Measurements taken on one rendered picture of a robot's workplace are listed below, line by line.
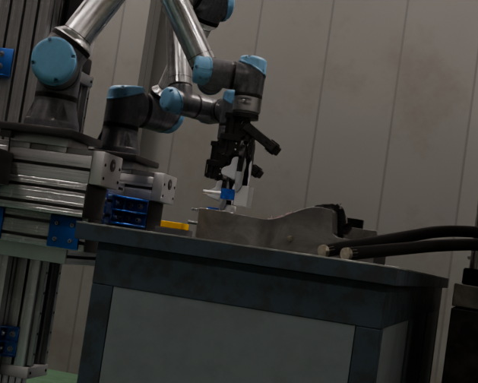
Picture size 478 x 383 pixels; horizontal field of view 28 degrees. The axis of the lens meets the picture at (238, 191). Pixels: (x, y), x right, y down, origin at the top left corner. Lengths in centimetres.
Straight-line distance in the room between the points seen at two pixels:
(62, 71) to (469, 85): 306
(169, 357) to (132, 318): 12
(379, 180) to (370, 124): 31
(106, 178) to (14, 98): 47
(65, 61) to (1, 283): 72
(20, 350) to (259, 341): 107
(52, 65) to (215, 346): 89
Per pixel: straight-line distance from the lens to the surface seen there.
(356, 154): 515
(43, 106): 263
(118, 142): 306
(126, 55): 538
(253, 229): 261
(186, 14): 268
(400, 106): 517
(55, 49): 250
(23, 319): 288
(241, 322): 199
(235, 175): 249
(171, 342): 204
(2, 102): 290
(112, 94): 311
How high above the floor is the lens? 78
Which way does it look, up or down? 4 degrees up
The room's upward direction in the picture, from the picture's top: 8 degrees clockwise
